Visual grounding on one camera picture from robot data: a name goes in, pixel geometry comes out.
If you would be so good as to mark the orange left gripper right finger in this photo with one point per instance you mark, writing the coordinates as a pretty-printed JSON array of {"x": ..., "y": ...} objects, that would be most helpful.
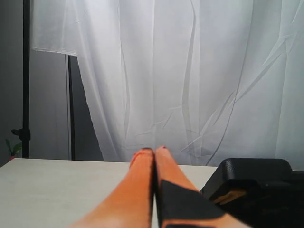
[{"x": 180, "y": 204}]

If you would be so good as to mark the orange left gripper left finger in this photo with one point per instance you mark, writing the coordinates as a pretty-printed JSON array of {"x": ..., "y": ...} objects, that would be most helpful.
[{"x": 130, "y": 204}]

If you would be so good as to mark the green plant in red pot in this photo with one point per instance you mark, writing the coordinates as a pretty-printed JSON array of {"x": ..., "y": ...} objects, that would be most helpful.
[{"x": 13, "y": 150}]

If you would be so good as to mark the black plastic tool case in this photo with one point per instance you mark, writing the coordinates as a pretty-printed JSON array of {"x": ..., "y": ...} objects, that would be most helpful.
[{"x": 263, "y": 193}]

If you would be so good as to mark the white backdrop curtain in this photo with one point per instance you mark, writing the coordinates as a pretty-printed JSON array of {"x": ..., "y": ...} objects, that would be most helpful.
[{"x": 209, "y": 79}]

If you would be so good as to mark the black backdrop stand pole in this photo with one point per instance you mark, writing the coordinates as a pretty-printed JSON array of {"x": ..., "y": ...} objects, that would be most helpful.
[{"x": 24, "y": 132}]

